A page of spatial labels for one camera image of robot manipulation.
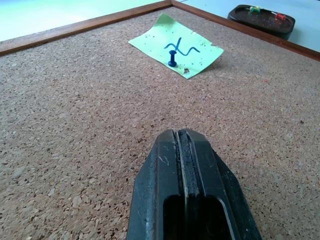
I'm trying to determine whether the green sticky note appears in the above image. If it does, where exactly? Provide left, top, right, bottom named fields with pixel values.
left=127, top=13, right=225, bottom=80

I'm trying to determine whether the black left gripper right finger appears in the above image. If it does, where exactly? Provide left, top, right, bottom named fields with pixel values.
left=176, top=128, right=263, bottom=240

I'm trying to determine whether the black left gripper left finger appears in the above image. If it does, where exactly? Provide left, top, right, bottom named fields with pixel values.
left=125, top=129, right=188, bottom=240

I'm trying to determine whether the cork board with wooden frame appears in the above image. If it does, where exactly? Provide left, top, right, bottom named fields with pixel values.
left=0, top=0, right=320, bottom=240

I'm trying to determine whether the blue pushpin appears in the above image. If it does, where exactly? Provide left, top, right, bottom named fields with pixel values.
left=167, top=49, right=178, bottom=68

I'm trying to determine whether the dark oval tray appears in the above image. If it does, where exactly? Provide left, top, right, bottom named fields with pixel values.
left=227, top=4, right=297, bottom=40

